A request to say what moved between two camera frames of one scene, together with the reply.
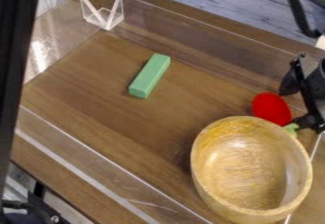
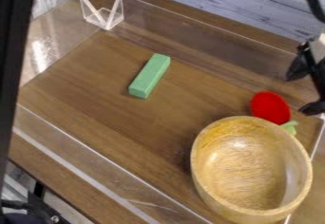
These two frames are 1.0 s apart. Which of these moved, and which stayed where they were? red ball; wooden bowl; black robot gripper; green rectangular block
Moved: black robot gripper
Stayed: wooden bowl; green rectangular block; red ball
